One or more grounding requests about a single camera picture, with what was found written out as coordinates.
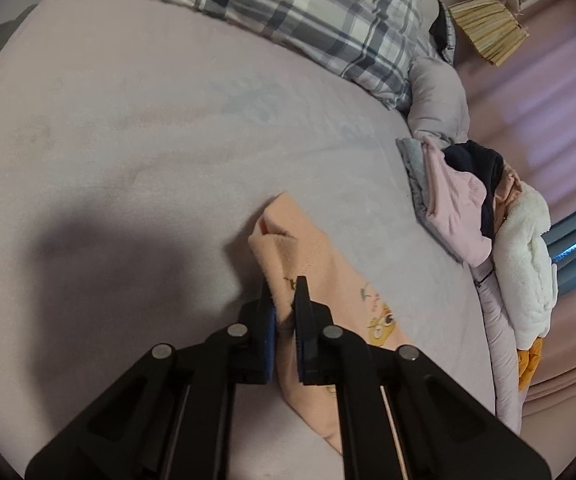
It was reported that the peach cartoon print garment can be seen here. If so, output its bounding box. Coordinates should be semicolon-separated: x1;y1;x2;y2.
249;193;409;452

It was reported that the folded pink garment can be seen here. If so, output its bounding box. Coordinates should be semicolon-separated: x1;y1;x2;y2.
421;141;492;266

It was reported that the lilac bed sheet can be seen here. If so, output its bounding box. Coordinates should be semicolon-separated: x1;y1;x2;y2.
0;0;495;472

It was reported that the grey folded garment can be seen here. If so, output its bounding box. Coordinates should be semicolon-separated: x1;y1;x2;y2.
396;139;464;264

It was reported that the dark navy garment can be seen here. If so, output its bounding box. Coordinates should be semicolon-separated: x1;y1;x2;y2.
443;140;504;240

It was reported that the lilac quilted duvet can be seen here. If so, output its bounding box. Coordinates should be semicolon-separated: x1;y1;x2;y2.
408;56;523;434

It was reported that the pink sheer curtain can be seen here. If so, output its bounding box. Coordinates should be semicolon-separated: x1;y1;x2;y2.
457;0;576;221

